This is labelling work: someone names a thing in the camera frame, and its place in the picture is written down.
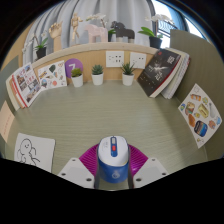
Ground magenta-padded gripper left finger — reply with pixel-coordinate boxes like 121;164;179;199
57;143;101;189

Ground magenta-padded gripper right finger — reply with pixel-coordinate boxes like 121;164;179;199
127;143;169;189

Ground blue and white computer mouse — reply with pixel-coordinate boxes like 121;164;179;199
96;134;130;184

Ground white doodle mouse pad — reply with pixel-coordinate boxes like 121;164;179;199
13;132;56;174

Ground food sticker sheet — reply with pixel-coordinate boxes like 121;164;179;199
177;83;223;149

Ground small plant in white pot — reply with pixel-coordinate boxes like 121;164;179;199
90;64;105;86
120;62;136;87
70;67;85;88

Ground white book stack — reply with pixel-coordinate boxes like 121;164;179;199
160;47;192;100

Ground black cover book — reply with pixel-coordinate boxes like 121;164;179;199
136;48;183;99

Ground white assorted sticker sheet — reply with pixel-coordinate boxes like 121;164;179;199
37;59;68;92

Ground red-spined photo magazine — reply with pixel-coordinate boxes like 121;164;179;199
11;61;43;108

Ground thick white book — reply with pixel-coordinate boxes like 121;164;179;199
5;74;21;112

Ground green felt desk divider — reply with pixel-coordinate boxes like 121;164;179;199
169;29;224;158
0;54;19;104

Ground wooden desk shelf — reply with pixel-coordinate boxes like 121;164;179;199
29;41;159;84

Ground white orchid in black pot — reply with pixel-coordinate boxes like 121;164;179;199
137;13;176;50
22;31;49;61

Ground wooden hand model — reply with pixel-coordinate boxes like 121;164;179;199
48;21;64;53

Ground pink wooden horse figure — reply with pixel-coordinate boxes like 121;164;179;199
83;23;109;44

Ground dark wooden horse figure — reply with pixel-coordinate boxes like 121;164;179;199
110;20;136;44

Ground wooden artist mannequin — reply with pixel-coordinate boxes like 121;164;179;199
69;12;84;46

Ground white orchid flowers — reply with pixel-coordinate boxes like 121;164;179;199
85;12;116;43

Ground grey pleated curtain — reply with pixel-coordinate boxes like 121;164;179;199
23;0;156;64

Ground dark framed window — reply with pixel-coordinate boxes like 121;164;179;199
151;0;208;48

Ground white wall socket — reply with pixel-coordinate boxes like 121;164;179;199
105;50;125;69
129;51;148;70

